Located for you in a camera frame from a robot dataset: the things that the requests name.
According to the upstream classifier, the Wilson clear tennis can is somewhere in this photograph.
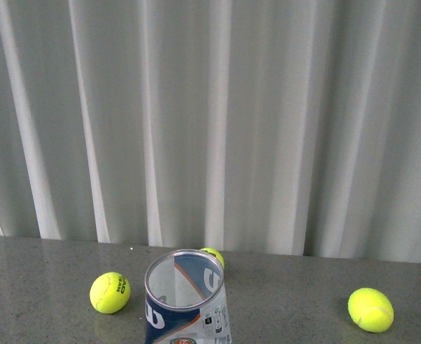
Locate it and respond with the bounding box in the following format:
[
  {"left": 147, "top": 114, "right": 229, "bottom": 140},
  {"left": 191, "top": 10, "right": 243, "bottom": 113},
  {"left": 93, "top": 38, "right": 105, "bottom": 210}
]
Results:
[{"left": 144, "top": 249, "right": 233, "bottom": 343}]

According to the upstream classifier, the Wilson 3 tennis ball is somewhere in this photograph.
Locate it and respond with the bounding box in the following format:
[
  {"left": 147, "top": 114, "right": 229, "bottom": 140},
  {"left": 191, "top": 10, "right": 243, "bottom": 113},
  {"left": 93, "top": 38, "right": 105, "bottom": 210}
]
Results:
[{"left": 200, "top": 247, "right": 225, "bottom": 268}]

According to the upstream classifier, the Head Team tennis ball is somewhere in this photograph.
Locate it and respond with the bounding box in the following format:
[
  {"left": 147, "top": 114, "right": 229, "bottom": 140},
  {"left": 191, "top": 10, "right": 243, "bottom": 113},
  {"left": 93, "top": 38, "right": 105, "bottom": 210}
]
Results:
[{"left": 89, "top": 272, "right": 131, "bottom": 314}]

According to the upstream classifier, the plain yellow tennis ball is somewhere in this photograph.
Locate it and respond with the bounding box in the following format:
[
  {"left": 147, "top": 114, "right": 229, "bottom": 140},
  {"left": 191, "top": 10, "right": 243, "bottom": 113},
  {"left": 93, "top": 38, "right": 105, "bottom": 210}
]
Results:
[{"left": 347, "top": 287, "right": 395, "bottom": 333}]

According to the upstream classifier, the grey pleated curtain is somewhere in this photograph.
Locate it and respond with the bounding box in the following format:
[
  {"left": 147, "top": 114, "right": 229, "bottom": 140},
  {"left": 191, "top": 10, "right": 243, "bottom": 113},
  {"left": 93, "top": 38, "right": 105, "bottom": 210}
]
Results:
[{"left": 0, "top": 1, "right": 421, "bottom": 262}]

